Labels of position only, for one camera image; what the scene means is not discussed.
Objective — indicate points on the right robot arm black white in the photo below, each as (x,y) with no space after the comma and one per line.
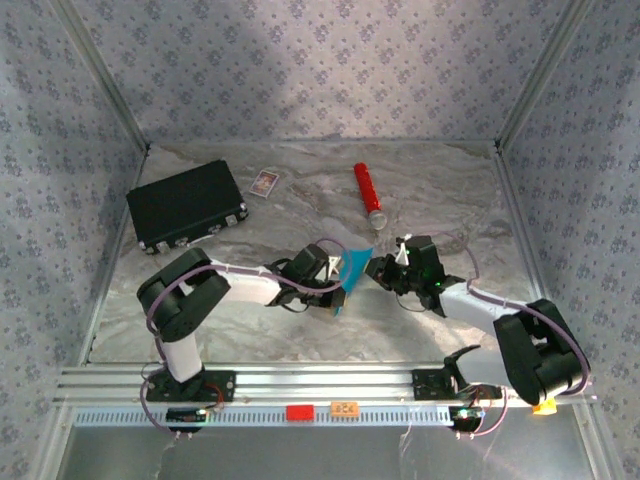
(540,350)

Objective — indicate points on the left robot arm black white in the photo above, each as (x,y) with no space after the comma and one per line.
(180,295)

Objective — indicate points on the red microphone silver head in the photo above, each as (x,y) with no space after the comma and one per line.
(367,192)

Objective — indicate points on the small playing card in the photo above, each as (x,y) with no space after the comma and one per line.
(263,182)

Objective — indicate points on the orange label tag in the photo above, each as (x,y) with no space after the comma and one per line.
(345,409)

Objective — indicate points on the red plastic block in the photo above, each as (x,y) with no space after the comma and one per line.
(300,413)

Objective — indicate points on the black hard case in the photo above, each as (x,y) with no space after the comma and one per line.
(185,200)

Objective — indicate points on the yellow orange plastic block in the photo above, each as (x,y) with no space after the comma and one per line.
(546,408)

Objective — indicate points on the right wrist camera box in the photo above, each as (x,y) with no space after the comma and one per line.
(402,255)

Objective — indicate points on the aluminium mounting rail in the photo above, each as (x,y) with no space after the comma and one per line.
(325,382)

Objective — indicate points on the aluminium side rail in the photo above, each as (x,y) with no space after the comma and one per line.
(98,310)
(521,225)

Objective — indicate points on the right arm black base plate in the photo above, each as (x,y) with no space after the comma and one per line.
(430,385)

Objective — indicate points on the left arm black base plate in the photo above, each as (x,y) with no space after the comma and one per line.
(220,385)

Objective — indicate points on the aluminium frame post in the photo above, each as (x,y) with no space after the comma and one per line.
(543,75)
(104,75)

